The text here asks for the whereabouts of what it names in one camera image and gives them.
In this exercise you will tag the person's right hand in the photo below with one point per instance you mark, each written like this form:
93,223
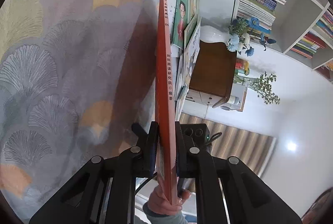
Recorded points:
159,204

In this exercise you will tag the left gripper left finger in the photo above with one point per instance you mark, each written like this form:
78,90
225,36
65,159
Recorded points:
103,190

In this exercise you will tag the green girl cover book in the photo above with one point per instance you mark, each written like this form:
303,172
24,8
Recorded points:
180,23

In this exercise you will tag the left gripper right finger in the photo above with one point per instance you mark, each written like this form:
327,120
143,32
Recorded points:
227,190

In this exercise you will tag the white bookshelf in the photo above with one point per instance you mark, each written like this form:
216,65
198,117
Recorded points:
299,29

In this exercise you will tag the ginkgo pattern tablecloth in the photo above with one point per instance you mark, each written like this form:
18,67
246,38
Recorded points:
75,76

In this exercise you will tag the white ribbed vase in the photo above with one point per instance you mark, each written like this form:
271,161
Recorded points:
209,34

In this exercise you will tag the striped rug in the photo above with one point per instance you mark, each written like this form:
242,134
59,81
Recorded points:
252,148

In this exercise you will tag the red donkey cover book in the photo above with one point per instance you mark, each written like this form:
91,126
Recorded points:
164,109

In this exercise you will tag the blue artificial flowers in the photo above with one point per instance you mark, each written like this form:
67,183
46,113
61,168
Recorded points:
242,31

